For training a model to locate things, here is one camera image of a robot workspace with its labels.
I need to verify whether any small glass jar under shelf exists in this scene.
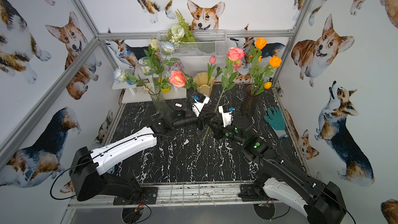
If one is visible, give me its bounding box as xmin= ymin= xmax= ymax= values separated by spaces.
xmin=143 ymin=84 xmax=152 ymax=94

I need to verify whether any pink rose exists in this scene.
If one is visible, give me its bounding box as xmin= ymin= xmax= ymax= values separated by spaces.
xmin=169 ymin=70 xmax=198 ymax=90
xmin=233 ymin=63 xmax=242 ymax=71
xmin=201 ymin=47 xmax=246 ymax=145

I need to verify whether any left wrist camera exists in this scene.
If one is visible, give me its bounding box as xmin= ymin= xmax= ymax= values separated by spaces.
xmin=192 ymin=93 xmax=210 ymax=117

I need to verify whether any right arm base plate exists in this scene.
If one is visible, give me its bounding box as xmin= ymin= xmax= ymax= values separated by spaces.
xmin=238 ymin=184 xmax=269 ymax=202

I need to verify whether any blue label tin can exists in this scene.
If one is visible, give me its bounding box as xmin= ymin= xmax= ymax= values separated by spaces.
xmin=125 ymin=78 xmax=136 ymax=86

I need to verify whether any yellow fluted vase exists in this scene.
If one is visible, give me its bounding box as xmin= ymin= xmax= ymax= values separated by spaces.
xmin=194 ymin=72 xmax=216 ymax=97

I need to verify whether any white wire wall basket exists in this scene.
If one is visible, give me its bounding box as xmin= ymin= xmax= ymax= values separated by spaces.
xmin=157 ymin=30 xmax=229 ymax=58

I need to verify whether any orange tulip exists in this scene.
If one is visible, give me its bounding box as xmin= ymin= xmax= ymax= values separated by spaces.
xmin=255 ymin=82 xmax=272 ymax=95

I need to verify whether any green fern white flower bouquet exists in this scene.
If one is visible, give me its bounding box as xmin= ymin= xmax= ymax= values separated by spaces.
xmin=165 ymin=9 xmax=197 ymax=47

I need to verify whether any pink tulip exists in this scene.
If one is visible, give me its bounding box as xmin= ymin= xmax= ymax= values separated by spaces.
xmin=207 ymin=56 xmax=217 ymax=86

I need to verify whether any yellow bottle under shelf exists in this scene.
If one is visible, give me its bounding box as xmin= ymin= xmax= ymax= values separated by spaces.
xmin=158 ymin=77 xmax=171 ymax=93

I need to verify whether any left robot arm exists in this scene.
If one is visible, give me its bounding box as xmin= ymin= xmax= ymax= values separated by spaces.
xmin=69 ymin=95 xmax=214 ymax=202

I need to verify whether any white tiered shelf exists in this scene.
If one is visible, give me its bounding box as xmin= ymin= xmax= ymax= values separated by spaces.
xmin=111 ymin=63 xmax=187 ymax=104

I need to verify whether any clear ribbed glass vase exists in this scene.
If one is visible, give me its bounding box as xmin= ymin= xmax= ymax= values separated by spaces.
xmin=149 ymin=88 xmax=167 ymax=114

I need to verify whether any dark red glass vase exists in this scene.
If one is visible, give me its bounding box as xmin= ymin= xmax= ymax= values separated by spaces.
xmin=240 ymin=85 xmax=258 ymax=116

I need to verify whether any teal rubber glove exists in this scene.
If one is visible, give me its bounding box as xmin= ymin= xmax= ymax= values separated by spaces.
xmin=263 ymin=107 xmax=288 ymax=139

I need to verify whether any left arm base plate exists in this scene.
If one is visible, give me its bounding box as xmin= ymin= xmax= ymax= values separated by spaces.
xmin=113 ymin=187 xmax=159 ymax=205

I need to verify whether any clear jar green lid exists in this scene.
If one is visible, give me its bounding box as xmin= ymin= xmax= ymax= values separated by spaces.
xmin=138 ymin=57 xmax=153 ymax=76

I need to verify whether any small purple flower pot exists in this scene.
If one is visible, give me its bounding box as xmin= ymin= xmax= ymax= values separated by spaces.
xmin=173 ymin=60 xmax=184 ymax=72

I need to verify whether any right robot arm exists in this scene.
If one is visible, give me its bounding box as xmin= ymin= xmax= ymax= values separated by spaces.
xmin=208 ymin=121 xmax=347 ymax=224

